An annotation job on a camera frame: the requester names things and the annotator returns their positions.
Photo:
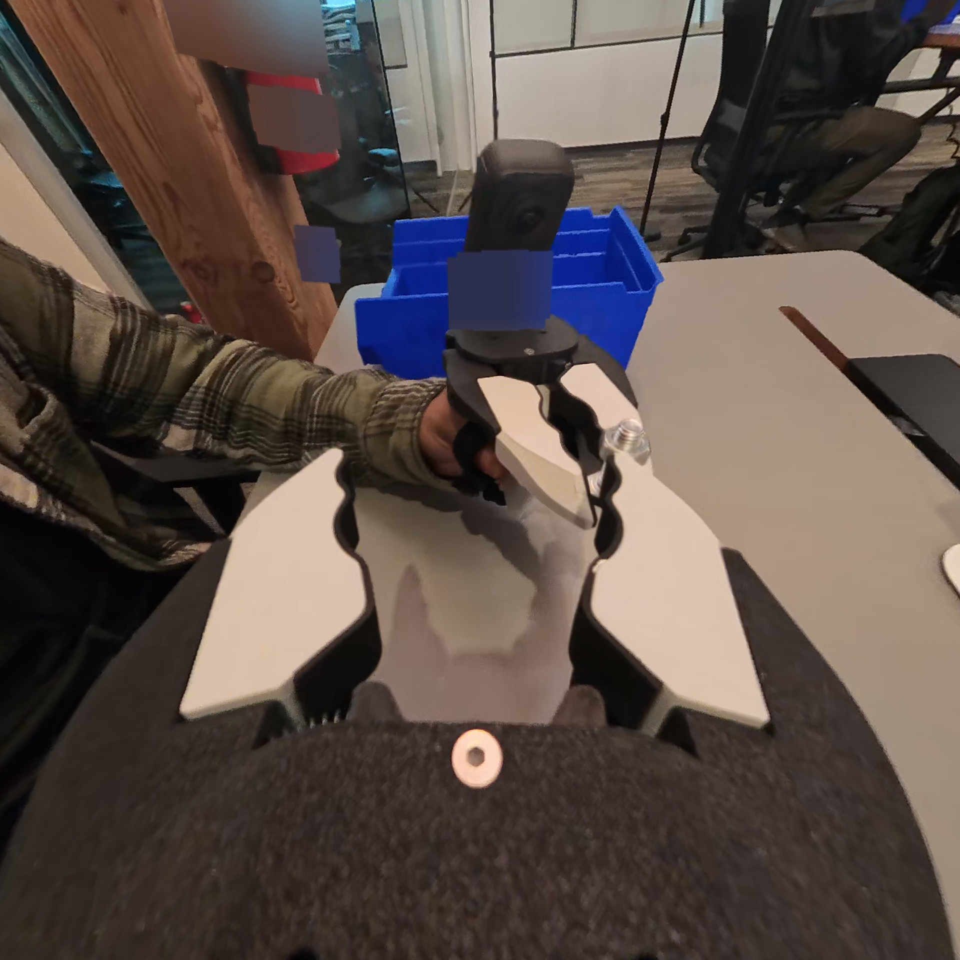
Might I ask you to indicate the silver hex bolt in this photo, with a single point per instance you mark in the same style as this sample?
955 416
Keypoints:
628 439

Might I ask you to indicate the person's left forearm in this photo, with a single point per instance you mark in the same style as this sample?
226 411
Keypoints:
300 397

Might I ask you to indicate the person's left hand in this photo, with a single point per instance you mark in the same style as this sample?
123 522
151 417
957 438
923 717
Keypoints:
435 435

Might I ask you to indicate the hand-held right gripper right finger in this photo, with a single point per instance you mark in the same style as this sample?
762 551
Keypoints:
667 607

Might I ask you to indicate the black flat tablet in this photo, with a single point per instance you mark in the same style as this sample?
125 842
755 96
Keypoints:
907 397

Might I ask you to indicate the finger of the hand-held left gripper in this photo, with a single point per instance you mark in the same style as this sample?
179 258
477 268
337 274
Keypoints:
604 397
525 435

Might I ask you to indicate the white door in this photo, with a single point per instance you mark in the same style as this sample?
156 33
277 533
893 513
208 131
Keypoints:
45 217

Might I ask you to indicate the blue plastic bin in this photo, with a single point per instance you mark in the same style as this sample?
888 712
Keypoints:
600 300

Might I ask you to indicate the black backpack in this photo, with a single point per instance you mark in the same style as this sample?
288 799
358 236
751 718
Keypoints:
915 232

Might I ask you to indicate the person's torso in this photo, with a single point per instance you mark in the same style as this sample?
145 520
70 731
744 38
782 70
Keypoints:
75 412

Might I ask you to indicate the white tablet stand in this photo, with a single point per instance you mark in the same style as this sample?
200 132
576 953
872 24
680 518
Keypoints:
952 570

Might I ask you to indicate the wooden post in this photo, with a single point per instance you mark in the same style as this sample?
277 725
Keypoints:
187 187

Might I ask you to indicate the black stand pole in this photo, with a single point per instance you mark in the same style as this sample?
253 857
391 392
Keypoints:
671 112

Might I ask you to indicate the black office chair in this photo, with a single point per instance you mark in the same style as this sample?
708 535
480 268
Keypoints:
735 150
360 195

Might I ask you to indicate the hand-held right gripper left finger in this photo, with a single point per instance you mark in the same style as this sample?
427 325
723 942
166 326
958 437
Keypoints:
285 600

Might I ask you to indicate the red wall-mounted holder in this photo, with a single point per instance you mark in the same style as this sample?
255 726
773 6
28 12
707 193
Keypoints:
300 157

